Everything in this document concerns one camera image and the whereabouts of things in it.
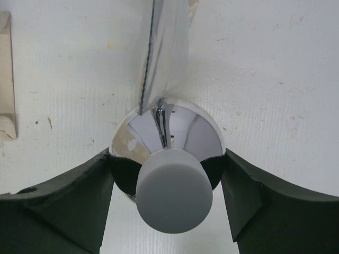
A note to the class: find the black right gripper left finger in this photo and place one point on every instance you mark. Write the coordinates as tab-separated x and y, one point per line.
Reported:
66	214

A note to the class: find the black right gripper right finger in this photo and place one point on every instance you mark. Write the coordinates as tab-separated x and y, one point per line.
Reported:
270	215

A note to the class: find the cream canvas tote bag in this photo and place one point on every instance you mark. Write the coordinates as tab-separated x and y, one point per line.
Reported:
8	121

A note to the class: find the round silver bottle white cap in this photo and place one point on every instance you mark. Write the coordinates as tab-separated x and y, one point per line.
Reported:
166	150

